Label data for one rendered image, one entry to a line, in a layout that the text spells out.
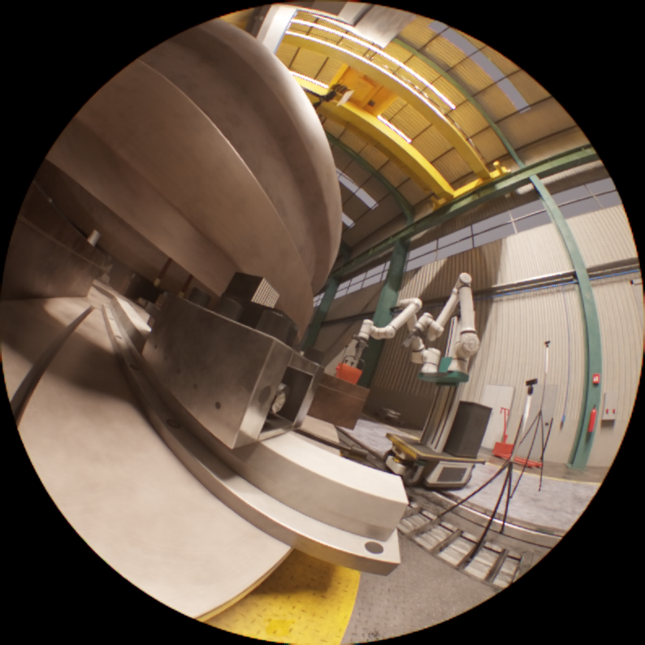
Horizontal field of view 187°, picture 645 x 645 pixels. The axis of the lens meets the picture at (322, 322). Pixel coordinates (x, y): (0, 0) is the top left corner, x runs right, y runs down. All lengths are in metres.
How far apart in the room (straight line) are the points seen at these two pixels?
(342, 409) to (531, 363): 6.65
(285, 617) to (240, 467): 0.48
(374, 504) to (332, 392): 1.28
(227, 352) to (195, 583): 0.40
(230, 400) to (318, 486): 0.23
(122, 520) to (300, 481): 0.34
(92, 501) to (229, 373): 0.36
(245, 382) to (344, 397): 1.35
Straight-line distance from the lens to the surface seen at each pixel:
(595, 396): 6.31
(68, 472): 0.45
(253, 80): 1.09
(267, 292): 0.60
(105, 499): 0.42
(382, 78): 10.98
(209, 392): 0.40
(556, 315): 8.06
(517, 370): 7.47
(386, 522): 0.45
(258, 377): 0.33
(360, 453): 1.10
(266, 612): 0.70
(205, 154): 0.66
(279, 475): 0.44
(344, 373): 1.63
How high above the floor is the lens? 0.65
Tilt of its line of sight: 15 degrees up
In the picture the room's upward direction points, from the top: 23 degrees clockwise
